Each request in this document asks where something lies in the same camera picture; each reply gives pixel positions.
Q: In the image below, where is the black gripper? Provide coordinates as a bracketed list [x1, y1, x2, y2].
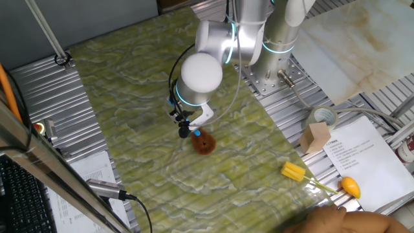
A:
[168, 108, 191, 129]

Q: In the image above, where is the blue handled brown bristle brush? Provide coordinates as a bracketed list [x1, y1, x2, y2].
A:
[190, 127, 217, 156]

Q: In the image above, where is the yellow sponge brush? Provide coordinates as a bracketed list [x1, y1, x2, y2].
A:
[280, 161, 340, 195]

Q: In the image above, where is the bare human hand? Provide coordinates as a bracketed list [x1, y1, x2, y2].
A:
[281, 205, 411, 233]

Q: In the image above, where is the green marble pattern mat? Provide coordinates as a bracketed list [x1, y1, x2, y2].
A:
[69, 5, 334, 233]

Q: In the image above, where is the paper sheet with printed table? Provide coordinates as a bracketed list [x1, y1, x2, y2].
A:
[47, 150, 132, 233]

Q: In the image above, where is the clear adhesive tape roll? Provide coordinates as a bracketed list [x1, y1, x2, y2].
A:
[305, 105, 340, 132]

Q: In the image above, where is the small cardboard box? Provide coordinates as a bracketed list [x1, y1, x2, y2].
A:
[298, 122, 332, 155]

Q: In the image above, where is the emergency stop button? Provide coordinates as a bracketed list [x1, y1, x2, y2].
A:
[32, 118, 58, 142]

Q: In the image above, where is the aluminium pole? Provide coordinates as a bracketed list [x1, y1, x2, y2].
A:
[25, 0, 74, 71]

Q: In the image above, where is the orange tube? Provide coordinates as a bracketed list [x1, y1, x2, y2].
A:
[0, 63, 23, 124]

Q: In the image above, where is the black keyboard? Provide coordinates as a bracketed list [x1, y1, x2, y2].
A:
[0, 155, 58, 233]

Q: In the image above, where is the yellow toy mango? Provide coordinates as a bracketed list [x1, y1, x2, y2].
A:
[341, 176, 362, 200]

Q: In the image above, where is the beige marble pattern sheet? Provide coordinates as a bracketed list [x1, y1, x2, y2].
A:
[290, 0, 414, 106]

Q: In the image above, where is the paper sheet with printed list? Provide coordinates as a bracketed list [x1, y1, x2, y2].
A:
[322, 115, 414, 213]

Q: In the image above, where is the aluminium profile bar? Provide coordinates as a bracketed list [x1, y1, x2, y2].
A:
[386, 121, 414, 146]
[389, 93, 414, 119]

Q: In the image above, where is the red white can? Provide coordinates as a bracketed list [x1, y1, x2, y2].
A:
[395, 135, 414, 164]

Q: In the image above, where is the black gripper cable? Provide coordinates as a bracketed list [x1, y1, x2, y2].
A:
[167, 43, 197, 109]

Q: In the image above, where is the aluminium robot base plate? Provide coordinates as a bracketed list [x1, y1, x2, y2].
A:
[241, 54, 311, 96]

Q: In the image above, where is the black camera cable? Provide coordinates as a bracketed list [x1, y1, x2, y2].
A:
[124, 193, 153, 233]

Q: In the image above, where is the silver camera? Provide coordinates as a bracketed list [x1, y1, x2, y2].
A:
[85, 178, 129, 201]

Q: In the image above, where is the grey cable with metal connector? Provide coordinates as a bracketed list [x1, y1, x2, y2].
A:
[277, 69, 405, 130]

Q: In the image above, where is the metal frame bar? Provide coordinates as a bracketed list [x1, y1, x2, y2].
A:
[0, 100, 132, 233]

